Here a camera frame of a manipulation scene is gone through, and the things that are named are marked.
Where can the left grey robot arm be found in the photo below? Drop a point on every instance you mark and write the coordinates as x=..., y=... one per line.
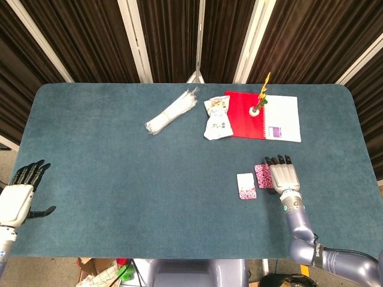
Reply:
x=6, y=245

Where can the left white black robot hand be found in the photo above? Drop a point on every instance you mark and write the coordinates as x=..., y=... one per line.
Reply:
x=15, y=203

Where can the black bag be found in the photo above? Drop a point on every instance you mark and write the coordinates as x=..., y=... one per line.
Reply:
x=278, y=281

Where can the green plastic object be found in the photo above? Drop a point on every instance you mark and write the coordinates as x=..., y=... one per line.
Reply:
x=125, y=272

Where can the cardboard box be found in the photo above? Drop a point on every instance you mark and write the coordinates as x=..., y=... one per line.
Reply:
x=95, y=273

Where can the bundle of wrapped white straws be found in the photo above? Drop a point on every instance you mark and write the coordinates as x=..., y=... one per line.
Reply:
x=170, y=115

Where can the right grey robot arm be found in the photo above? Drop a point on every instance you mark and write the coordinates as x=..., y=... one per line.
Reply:
x=299, y=224

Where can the dark brown pleated curtain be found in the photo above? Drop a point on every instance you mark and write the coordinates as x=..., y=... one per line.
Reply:
x=89, y=39

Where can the white printed snack bag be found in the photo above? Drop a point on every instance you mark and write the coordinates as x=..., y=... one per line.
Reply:
x=217, y=122

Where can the red spiral notebook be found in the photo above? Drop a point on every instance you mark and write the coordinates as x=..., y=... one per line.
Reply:
x=284, y=116

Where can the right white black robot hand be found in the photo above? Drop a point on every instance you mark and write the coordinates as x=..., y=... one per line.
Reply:
x=285, y=177

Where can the grey robot torso base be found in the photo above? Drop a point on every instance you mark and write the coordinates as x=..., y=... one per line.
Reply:
x=197, y=273

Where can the thin white frame post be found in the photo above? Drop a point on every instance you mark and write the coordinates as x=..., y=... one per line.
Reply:
x=199, y=30

